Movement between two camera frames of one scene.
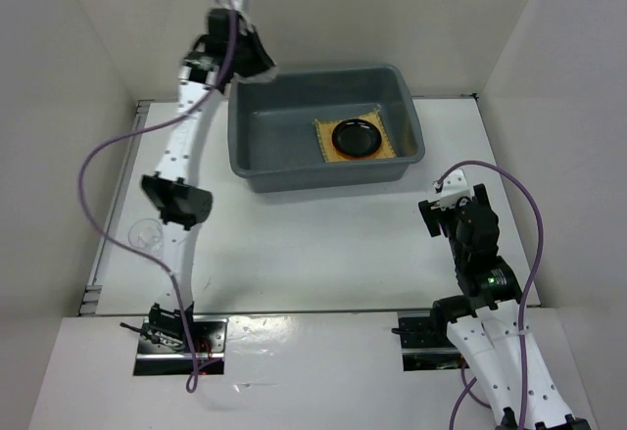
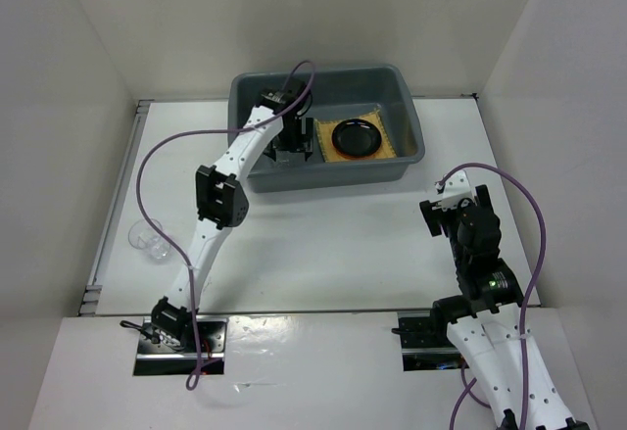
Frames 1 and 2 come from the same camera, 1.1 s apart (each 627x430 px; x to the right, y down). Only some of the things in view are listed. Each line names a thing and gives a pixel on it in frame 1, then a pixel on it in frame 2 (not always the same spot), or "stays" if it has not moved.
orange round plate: [357, 158] stays
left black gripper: [263, 61] → [300, 143]
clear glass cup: [267, 74] → [289, 160]
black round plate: [357, 137] stays
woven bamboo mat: [325, 129] stays
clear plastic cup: [146, 235] stays
